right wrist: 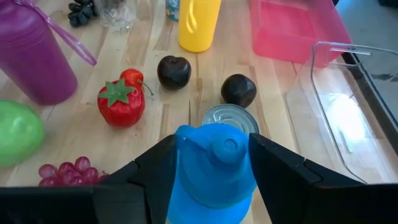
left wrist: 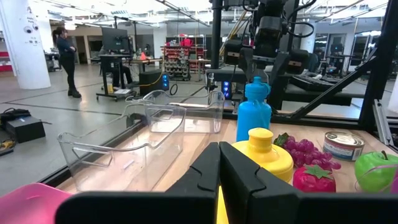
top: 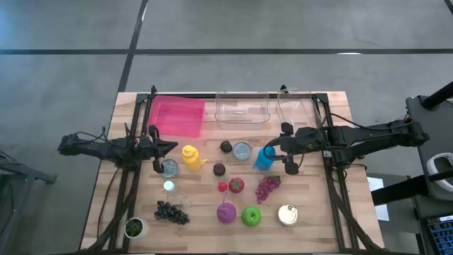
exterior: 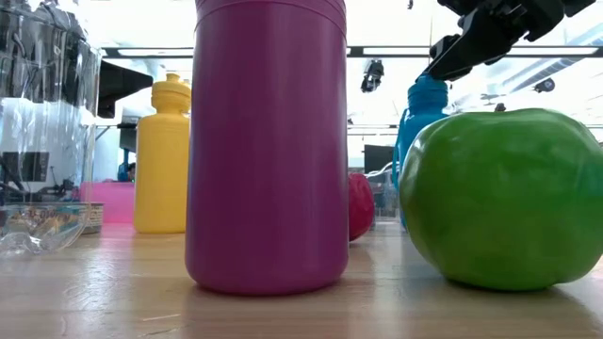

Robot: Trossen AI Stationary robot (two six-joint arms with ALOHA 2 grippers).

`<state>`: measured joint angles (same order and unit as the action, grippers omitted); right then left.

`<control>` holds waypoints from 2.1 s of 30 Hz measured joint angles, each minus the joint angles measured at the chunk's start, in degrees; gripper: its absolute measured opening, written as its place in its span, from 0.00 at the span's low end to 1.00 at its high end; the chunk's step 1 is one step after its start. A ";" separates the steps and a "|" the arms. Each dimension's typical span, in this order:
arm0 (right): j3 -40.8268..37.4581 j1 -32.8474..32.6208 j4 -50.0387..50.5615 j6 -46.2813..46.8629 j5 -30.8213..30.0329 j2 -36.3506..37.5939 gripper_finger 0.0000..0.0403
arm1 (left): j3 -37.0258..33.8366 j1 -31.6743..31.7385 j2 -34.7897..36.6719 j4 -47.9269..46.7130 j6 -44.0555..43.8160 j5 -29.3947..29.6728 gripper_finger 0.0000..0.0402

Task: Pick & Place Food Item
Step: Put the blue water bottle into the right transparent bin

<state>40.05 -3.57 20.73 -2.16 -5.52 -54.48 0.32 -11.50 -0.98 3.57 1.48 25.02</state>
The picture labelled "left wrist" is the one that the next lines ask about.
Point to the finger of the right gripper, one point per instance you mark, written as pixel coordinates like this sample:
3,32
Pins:
298,62
233,53

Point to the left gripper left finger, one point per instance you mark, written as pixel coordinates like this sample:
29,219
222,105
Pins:
140,208

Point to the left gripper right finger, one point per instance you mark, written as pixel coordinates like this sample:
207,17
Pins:
311,208

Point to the purple toy grapes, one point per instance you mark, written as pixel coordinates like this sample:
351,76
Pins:
303,149

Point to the blue label tin can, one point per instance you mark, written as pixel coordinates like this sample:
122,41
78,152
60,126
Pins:
342,149

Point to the blue squeeze bottle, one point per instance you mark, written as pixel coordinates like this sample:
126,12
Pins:
253,118

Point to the yellow squeeze bottle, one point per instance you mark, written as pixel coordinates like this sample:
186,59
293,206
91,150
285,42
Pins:
267,155

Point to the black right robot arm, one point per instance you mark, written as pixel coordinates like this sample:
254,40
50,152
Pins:
272,7

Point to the person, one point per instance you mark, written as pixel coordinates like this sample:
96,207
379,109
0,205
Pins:
66,62
315,60

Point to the black computer keyboard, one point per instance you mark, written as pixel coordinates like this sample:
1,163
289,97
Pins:
311,83

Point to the large red toy strawberry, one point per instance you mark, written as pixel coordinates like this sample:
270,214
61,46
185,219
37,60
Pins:
311,183

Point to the black side desk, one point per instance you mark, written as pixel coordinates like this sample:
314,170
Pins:
311,96

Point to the black computer tower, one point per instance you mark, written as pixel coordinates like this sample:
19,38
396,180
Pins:
226,90
150,82

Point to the clear plastic bin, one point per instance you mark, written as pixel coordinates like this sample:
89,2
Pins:
199,121
130,161

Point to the shelf with red bins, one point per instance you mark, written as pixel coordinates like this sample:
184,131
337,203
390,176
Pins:
177,62

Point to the green toy apple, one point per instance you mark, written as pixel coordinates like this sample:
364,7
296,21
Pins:
373,169

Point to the pink plastic tray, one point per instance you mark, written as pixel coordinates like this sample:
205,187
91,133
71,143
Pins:
28,202

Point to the black computer monitor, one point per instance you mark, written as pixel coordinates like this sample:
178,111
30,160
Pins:
114,39

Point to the black rolling cart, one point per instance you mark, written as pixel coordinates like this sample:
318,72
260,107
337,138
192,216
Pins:
105,77

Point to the black box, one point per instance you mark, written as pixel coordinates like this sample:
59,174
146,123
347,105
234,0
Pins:
25,129

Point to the white round pillar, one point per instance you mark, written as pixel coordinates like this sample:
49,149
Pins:
28,56

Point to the silver aluminium rail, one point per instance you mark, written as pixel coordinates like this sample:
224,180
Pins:
382,121

